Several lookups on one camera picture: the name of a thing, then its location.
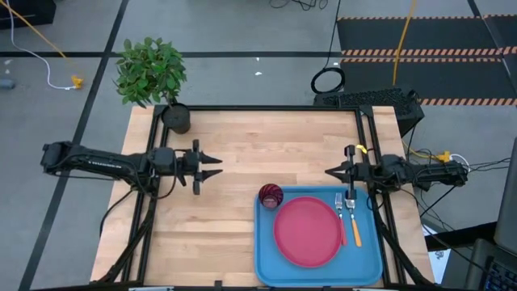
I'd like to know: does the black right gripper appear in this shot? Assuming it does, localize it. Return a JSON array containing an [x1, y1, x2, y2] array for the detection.
[[325, 144, 382, 201]]

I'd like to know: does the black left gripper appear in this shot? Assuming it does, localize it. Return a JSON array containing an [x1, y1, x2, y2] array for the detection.
[[174, 139, 224, 196]]

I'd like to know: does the orange-handled fork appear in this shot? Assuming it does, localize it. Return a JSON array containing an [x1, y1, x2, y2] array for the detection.
[[345, 197, 364, 248]]

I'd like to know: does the red round plate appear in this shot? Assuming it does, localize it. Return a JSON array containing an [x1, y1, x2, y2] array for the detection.
[[273, 196, 343, 268]]

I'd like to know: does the red faceted plastic cup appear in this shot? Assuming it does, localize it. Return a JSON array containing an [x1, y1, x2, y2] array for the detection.
[[258, 183, 284, 210]]

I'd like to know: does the blue plastic tray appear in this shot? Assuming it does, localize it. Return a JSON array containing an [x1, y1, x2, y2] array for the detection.
[[253, 185, 384, 288]]

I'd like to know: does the black plant pot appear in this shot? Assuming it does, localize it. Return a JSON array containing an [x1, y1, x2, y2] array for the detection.
[[161, 103, 191, 135]]

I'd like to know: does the black computer tower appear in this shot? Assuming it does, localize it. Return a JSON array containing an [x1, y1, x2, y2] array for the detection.
[[313, 87, 426, 137]]

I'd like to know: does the green leafy plant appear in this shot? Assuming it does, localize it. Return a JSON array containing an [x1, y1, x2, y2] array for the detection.
[[114, 36, 187, 109]]

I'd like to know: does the black hazard striped floor mat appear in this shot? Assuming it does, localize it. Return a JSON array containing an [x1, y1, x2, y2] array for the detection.
[[337, 15, 517, 108]]

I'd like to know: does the grey monitor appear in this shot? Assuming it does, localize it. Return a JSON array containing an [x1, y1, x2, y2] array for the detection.
[[493, 137, 517, 255]]

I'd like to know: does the black laptop keyboard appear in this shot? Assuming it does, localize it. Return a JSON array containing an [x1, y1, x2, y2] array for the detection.
[[464, 238, 517, 291]]

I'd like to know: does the black box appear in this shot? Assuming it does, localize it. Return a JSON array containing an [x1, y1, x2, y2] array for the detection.
[[0, 0, 57, 30]]

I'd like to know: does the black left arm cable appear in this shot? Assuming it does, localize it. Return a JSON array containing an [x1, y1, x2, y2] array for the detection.
[[153, 171, 179, 200]]

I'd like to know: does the black aluminium table frame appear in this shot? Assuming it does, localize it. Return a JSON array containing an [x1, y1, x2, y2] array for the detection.
[[95, 103, 437, 290]]

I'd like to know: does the black cable with coil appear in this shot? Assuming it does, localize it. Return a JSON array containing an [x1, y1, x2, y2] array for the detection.
[[309, 0, 347, 95]]

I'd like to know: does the yellow plug with cable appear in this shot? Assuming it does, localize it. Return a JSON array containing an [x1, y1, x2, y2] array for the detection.
[[401, 139, 452, 163]]

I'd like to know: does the yellow hanging cable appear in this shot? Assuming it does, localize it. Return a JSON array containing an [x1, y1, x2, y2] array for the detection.
[[392, 0, 418, 87]]

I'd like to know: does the black tangled floor cable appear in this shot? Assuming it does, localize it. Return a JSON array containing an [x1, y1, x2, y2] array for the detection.
[[269, 0, 330, 11]]

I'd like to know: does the white floor cable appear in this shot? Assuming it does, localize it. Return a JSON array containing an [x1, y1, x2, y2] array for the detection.
[[6, 0, 76, 91]]

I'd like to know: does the yellow floor cable with plug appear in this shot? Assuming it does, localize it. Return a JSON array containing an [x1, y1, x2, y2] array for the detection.
[[0, 0, 85, 90]]

